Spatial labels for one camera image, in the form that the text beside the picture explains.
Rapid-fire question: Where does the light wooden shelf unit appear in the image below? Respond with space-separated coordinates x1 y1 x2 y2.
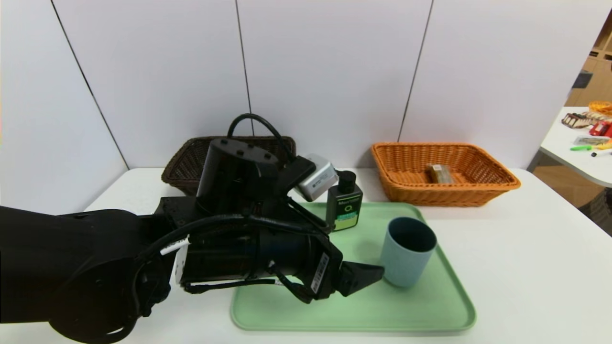
567 10 612 108

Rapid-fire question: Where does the light blue plastic cup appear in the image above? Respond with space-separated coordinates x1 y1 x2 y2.
380 216 438 289

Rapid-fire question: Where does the orange wicker basket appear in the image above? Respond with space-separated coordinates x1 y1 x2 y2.
372 142 522 207

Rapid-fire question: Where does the clear brown snack bar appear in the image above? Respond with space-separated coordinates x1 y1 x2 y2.
426 163 454 185

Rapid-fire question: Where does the dark grey woven object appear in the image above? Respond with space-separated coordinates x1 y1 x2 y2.
579 189 612 237

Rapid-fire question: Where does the light green plastic tray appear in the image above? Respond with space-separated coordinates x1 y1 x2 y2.
230 202 477 333

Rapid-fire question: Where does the dark brown wicker basket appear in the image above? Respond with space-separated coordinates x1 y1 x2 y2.
161 136 297 196

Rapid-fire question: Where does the brown and white cake pack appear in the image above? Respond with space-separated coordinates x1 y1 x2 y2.
562 112 599 129

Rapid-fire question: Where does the white side table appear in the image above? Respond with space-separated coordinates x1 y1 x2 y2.
540 106 612 188

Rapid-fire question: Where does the dark green black-capped bottle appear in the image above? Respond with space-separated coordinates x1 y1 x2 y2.
326 170 364 232

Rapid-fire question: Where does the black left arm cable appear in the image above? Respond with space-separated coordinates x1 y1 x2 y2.
227 113 296 159

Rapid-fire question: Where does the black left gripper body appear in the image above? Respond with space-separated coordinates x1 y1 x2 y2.
258 228 344 301

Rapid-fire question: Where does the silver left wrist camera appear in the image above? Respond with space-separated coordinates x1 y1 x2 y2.
296 154 339 202

